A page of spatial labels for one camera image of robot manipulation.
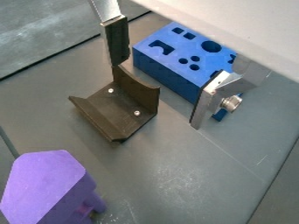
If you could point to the blue foam shape board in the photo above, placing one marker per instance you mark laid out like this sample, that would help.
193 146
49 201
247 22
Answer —
181 59

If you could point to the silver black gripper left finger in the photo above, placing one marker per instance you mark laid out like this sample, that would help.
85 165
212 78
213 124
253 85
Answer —
113 29

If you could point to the black curved cradle holder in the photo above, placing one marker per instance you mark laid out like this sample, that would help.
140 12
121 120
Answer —
121 107

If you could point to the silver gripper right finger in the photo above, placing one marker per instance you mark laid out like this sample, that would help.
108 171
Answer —
220 92

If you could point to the purple three prong peg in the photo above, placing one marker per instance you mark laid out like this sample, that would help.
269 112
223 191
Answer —
49 190

